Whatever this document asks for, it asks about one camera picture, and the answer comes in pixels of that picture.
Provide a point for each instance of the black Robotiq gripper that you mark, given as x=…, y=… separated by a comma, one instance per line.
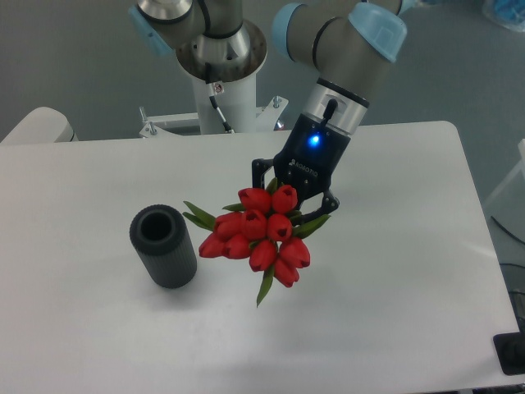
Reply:
x=306, y=162

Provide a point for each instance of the red tulip bouquet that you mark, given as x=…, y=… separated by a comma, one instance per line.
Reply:
x=259, y=228

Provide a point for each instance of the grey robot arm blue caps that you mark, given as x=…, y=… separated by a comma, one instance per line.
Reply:
x=351, y=44

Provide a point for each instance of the dark grey ribbed vase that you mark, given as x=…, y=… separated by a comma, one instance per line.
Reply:
x=161, y=239

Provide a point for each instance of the white rounded chair back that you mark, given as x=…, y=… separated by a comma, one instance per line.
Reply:
x=41, y=126

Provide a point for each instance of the black device at table edge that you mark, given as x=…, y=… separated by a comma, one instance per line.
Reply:
x=510, y=351

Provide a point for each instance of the blue plastic bag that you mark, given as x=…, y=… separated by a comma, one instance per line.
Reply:
x=507, y=13

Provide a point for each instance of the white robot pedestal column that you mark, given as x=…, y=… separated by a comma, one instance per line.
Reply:
x=237, y=101

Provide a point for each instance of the white pedestal base frame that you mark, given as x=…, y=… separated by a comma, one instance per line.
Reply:
x=172, y=123

